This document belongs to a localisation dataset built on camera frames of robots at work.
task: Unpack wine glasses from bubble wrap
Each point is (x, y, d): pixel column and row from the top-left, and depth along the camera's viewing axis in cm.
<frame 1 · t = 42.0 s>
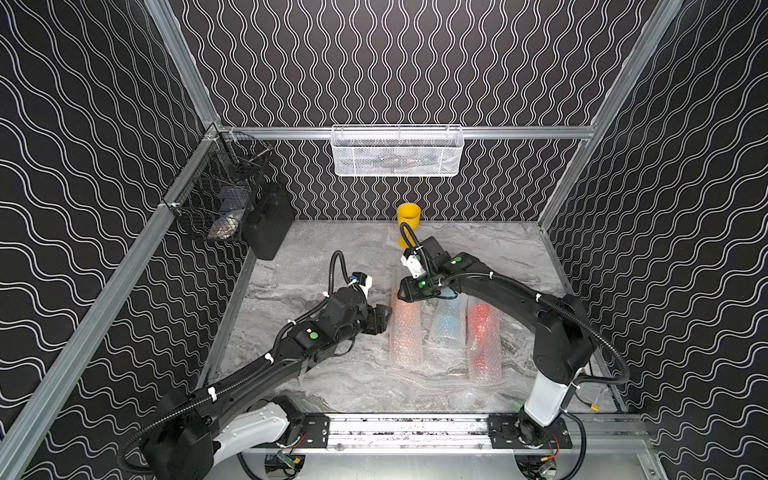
left hand: (384, 305, 78), fingers open
right hand: (404, 293, 87), fingers open
yellow wine glass: (408, 213, 109), point 13 cm above the table
wrapped orange wine glass: (406, 332, 85), point 8 cm above the table
wrapped blue wine glass: (448, 332, 85), point 8 cm above the table
wrapped red wine glass: (484, 341, 84), point 8 cm above the table
black box: (268, 219, 104), point 15 cm above the table

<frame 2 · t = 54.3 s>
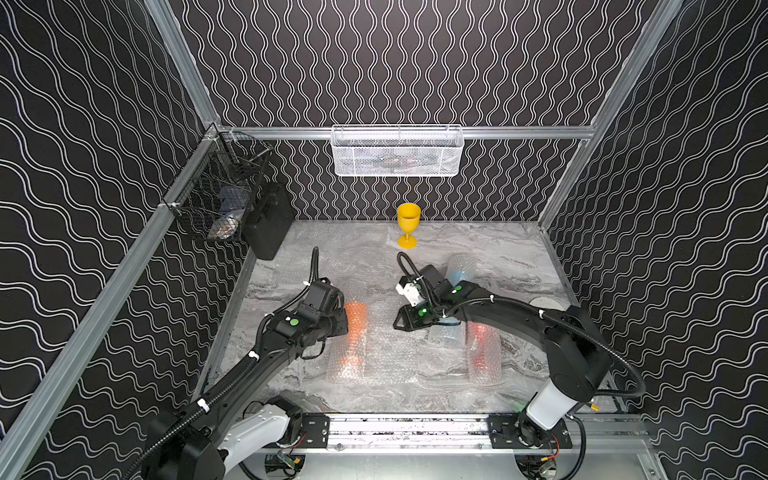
left hand: (342, 315, 80), fingers open
right hand: (398, 324, 84), fingers open
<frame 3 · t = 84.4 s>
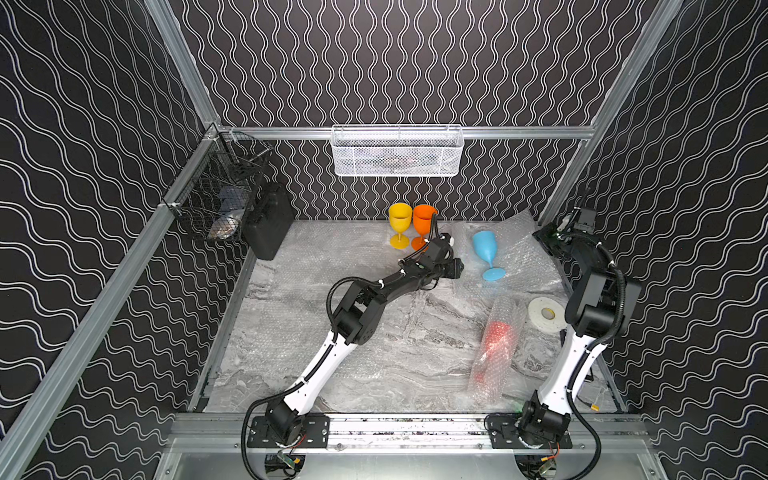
left hand: (459, 259, 103), fingers open
right hand: (539, 234, 102), fingers open
wrapped red wine glass: (501, 331, 85), point 9 cm above the table
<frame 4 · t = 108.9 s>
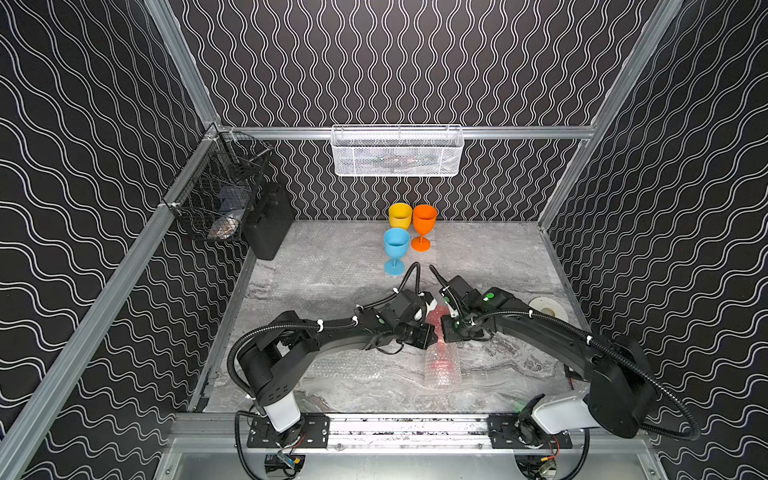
left hand: (440, 336, 81), fingers closed
right hand: (449, 332, 84), fingers closed
wrapped blue wine glass: (396, 245, 95), point 16 cm above the table
wrapped red wine glass: (442, 369, 79), point 8 cm above the table
